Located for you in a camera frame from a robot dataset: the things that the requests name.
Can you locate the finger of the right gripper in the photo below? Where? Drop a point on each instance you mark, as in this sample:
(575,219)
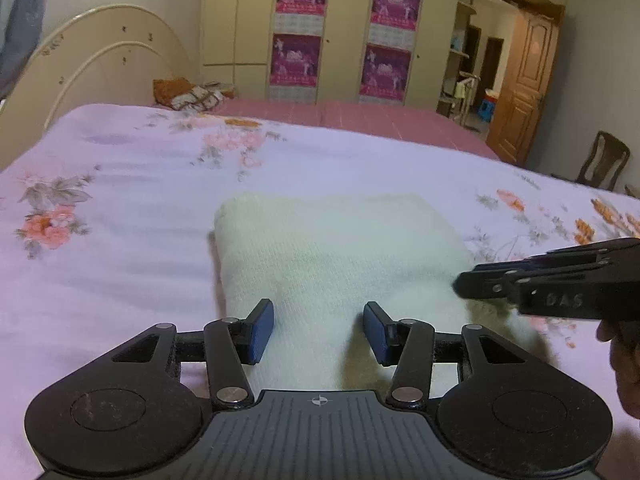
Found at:
(500,284)
(567,256)

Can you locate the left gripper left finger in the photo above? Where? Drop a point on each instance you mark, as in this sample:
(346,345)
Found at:
(145,402)

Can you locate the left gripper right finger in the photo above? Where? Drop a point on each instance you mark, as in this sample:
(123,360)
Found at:
(473,404)

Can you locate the cream knitted sweater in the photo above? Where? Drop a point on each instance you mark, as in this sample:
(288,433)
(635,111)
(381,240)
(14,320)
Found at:
(321,260)

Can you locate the person right hand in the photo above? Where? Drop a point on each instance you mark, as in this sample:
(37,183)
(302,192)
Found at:
(624,360)

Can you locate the dark wooden chair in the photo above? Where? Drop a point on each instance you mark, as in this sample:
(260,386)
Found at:
(607,159)

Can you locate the brown wooden door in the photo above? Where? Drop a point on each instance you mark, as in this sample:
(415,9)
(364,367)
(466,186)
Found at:
(525,85)

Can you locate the blue plastic stool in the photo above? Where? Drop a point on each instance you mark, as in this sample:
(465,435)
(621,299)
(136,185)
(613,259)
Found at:
(488,105)

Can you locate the pink checked bed cover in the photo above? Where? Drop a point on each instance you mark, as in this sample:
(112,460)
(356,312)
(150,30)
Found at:
(244,126)

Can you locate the floral lilac bed sheet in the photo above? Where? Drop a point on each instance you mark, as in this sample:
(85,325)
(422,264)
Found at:
(107,228)

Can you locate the lower right purple poster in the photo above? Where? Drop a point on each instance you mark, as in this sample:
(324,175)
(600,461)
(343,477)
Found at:
(384,75)

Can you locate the cream wardrobe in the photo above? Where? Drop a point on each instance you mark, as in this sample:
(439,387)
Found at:
(237,47)

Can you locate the upper right purple poster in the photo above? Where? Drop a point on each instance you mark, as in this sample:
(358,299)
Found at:
(402,14)

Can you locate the lower left purple poster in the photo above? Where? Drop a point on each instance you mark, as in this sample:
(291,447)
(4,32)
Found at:
(295,60)

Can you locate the orange patterned pillow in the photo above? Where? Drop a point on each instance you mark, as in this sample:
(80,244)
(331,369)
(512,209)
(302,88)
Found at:
(165,90)

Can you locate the cream arched headboard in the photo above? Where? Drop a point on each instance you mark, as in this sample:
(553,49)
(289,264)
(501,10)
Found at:
(110,54)

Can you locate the grey blue curtain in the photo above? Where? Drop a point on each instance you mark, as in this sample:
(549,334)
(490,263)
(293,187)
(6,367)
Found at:
(21,37)

